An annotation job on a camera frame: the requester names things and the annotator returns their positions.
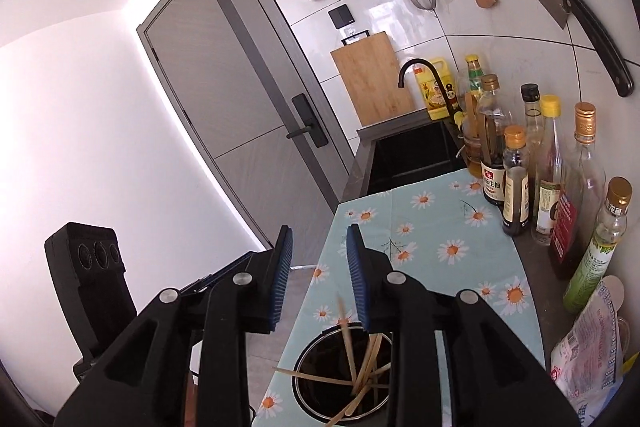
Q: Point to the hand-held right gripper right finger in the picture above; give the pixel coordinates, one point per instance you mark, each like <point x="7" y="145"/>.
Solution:
<point x="360" y="282"/>

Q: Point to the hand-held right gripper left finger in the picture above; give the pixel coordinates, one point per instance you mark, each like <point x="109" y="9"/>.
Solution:
<point x="280" y="282"/>

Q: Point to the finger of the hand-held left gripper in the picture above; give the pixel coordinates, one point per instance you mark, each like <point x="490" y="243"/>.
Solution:
<point x="215" y="276"/>

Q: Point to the pale wooden chopstick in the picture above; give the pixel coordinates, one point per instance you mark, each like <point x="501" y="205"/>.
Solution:
<point x="378" y="349"/>
<point x="347" y="342"/>
<point x="310" y="376"/>
<point x="350" y="404"/>
<point x="382" y="368"/>
<point x="367" y="357"/>

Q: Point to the black steel-rimmed utensil holder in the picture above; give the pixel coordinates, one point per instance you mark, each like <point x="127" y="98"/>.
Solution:
<point x="320" y="357"/>

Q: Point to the daisy print teal tablecloth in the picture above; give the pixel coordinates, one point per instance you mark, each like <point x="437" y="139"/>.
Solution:
<point x="440" y="227"/>

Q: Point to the black sink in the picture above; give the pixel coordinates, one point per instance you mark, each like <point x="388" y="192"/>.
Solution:
<point x="410" y="157"/>

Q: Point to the tall dark soy sauce bottle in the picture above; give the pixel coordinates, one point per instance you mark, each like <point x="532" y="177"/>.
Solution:
<point x="494" y="177"/>

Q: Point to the small dark sauce bottle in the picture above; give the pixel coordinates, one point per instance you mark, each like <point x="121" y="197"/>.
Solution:
<point x="516" y="192"/>

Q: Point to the grey door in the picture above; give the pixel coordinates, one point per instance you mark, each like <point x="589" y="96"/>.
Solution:
<point x="225" y="82"/>

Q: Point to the yellow oil jug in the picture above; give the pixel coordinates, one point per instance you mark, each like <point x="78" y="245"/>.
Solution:
<point x="431" y="92"/>

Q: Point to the yellow cap clear bottle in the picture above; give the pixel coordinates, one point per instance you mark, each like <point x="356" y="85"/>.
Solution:
<point x="547" y="202"/>

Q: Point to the bamboo cutting board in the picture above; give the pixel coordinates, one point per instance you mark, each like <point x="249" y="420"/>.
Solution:
<point x="370" y="77"/>

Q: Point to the black faucet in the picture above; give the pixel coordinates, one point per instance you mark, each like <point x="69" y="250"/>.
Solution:
<point x="445" y="92"/>

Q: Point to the gold cap red label bottle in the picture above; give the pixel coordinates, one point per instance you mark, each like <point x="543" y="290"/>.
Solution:
<point x="575" y="217"/>

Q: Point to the green label oil bottle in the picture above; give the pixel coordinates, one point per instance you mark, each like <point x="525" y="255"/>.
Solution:
<point x="595" y="257"/>

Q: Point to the yellow cap green bottle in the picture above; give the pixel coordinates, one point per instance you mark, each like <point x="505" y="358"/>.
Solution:
<point x="475" y="74"/>

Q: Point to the white plastic bag pink print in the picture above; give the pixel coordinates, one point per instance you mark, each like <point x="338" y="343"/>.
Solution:
<point x="590" y="342"/>

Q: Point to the black cap clear bottle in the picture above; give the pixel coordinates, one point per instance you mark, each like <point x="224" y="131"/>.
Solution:
<point x="531" y="107"/>

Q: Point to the blue and white packet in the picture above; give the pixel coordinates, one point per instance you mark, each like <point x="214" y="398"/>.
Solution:
<point x="610" y="407"/>

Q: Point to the black wall switch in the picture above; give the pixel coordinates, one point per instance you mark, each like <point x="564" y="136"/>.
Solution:
<point x="341" y="17"/>

